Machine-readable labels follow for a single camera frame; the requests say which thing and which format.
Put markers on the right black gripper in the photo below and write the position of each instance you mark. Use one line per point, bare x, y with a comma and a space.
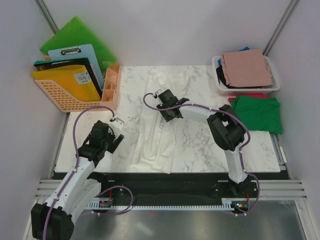
167, 118

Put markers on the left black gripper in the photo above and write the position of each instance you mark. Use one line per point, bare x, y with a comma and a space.
114, 143

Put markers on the white printed t shirt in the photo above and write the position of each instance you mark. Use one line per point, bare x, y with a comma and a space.
155, 148

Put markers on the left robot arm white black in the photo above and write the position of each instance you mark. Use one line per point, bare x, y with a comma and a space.
55, 219

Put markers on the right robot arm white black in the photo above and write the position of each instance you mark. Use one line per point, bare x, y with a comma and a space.
228, 132

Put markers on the peach compartment organizer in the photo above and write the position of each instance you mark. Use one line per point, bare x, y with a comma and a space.
111, 89

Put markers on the white laundry basket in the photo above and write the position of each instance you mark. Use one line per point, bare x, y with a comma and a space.
224, 91

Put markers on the orange mesh file holder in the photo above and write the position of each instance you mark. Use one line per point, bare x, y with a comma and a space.
64, 100

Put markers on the red t shirt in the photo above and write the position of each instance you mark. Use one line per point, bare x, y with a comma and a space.
251, 95

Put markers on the black garment in basket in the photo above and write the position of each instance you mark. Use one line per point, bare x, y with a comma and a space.
221, 76

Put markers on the yellow folder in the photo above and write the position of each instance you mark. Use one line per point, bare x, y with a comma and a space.
75, 79

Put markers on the green t shirt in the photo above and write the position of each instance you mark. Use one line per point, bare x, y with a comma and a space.
259, 114

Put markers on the pink folded t shirt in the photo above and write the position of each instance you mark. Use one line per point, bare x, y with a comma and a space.
246, 69

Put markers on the light blue clipboard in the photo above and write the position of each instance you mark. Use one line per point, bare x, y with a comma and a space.
76, 52

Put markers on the black folder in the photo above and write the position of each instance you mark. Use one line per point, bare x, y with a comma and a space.
51, 64

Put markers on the green plastic board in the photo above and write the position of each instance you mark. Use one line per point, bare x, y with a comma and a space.
76, 33

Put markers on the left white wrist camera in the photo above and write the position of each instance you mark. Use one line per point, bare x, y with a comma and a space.
116, 124

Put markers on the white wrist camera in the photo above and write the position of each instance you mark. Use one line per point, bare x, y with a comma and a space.
158, 93
116, 124

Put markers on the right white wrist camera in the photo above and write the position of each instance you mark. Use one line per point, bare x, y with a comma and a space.
158, 93

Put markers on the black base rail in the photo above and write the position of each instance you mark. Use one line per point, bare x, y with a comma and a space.
172, 189

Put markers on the white cable duct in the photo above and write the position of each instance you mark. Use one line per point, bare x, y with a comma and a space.
97, 205

